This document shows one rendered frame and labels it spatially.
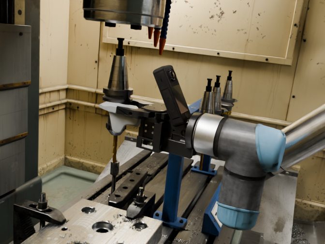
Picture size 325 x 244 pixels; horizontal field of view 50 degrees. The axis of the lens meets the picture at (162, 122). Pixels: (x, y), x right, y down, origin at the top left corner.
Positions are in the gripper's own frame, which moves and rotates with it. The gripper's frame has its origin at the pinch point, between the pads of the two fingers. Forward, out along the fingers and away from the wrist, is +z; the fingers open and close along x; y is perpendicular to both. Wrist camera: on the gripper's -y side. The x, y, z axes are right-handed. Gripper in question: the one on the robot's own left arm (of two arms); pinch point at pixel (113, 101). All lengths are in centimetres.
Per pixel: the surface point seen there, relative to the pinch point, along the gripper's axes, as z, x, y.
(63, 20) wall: 94, 83, -14
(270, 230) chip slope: -29, 74, 57
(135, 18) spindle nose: -7.0, -5.1, -17.1
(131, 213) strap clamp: -3.0, 6.5, 28.5
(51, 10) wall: 92, 73, -19
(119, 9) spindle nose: -4.9, -7.1, -18.2
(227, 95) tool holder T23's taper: -6, 62, 5
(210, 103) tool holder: -11.0, 30.2, 2.6
